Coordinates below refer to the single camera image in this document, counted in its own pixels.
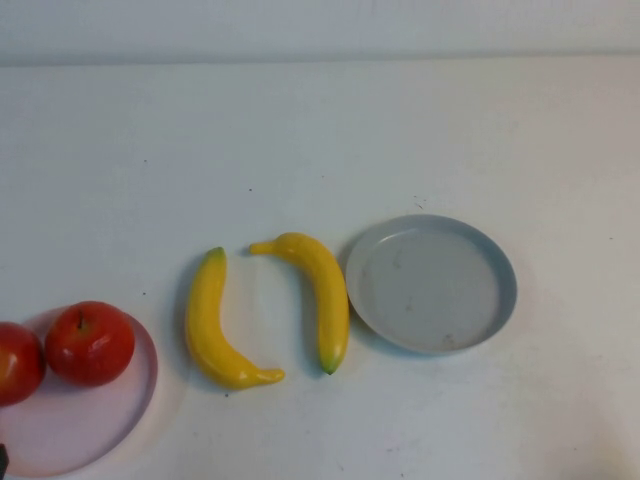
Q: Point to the red apple without stem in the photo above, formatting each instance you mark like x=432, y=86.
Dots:
x=20, y=365

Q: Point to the grey round plate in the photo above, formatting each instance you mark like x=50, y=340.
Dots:
x=435, y=285

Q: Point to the yellow banana green tip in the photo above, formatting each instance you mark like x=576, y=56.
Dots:
x=330, y=300
x=210, y=340

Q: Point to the pink round plate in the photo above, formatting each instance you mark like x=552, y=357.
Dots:
x=85, y=430

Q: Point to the red apple with stem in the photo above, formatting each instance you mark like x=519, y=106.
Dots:
x=90, y=345

